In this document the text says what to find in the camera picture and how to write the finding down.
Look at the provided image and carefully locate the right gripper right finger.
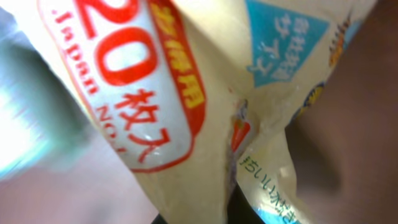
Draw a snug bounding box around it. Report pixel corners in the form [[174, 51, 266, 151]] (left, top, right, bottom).
[[227, 185, 264, 224]]

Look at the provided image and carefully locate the snack bag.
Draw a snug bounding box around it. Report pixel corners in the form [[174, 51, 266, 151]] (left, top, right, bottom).
[[35, 0, 375, 223]]

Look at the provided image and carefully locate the light blue wipes pack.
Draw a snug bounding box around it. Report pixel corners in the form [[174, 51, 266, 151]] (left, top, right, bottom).
[[0, 40, 91, 181]]

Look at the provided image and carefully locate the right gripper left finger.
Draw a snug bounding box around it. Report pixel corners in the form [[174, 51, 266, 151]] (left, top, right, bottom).
[[151, 214, 168, 224]]

